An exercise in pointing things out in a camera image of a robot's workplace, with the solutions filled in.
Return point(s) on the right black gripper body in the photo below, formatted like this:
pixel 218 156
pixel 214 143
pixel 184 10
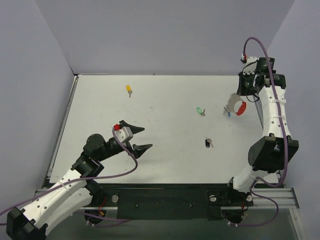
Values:
pixel 242 85

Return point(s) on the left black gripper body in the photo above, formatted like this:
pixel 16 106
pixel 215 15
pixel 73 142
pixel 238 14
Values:
pixel 131 141

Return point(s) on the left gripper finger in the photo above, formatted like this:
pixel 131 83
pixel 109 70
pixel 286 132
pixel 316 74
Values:
pixel 139 150
pixel 129 130

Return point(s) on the dark blue tagged key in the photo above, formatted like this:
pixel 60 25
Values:
pixel 208 143

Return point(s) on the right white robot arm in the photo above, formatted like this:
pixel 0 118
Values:
pixel 276 147

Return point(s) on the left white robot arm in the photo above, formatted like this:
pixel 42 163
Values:
pixel 33 219

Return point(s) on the yellow tagged key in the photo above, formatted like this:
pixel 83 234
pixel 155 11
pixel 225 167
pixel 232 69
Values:
pixel 129 90

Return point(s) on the green tagged key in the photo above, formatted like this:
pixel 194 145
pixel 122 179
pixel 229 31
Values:
pixel 200 111

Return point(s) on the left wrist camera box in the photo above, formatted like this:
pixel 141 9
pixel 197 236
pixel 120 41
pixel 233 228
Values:
pixel 122 139

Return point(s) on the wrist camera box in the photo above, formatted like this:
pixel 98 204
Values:
pixel 122 139
pixel 250 64

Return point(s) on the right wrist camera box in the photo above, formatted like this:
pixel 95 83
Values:
pixel 250 64

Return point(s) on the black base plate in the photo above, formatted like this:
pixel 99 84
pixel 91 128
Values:
pixel 174 201

